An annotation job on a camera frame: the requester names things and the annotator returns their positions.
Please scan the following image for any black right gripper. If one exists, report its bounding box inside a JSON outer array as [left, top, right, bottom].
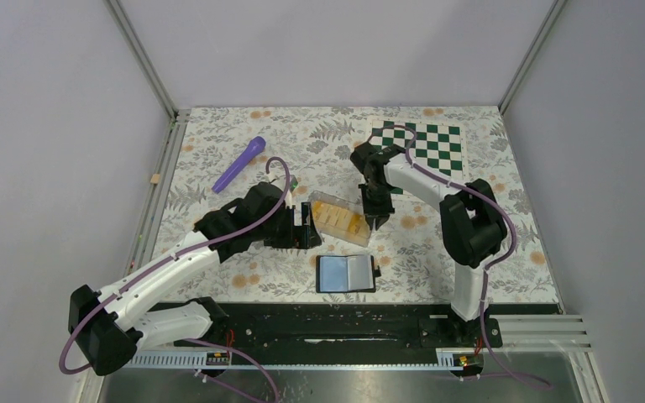
[[359, 181, 395, 230]]

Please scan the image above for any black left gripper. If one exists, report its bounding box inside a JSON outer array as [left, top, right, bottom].
[[254, 201, 321, 249]]

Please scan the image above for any clear box of cards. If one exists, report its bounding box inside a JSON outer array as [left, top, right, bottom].
[[309, 191, 371, 247]]

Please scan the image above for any black leather card holder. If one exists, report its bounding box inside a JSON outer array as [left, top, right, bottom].
[[316, 254, 381, 294]]

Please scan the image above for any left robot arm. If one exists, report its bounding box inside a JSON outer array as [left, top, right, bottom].
[[59, 181, 322, 376]]

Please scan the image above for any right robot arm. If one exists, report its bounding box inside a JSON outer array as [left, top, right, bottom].
[[350, 142, 517, 346]]

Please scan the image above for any green white chessboard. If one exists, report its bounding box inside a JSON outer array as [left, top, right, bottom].
[[365, 117, 469, 182]]

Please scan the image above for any purple toy microphone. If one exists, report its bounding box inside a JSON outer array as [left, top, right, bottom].
[[212, 136, 266, 194]]

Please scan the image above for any floral tablecloth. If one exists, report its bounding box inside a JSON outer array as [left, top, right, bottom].
[[154, 106, 558, 304]]

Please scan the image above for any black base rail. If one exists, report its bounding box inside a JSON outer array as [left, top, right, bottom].
[[172, 297, 505, 369]]

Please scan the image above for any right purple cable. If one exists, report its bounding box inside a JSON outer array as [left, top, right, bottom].
[[370, 124, 554, 390]]

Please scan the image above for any white slotted cable duct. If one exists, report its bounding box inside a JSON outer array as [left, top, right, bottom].
[[122, 348, 485, 373]]

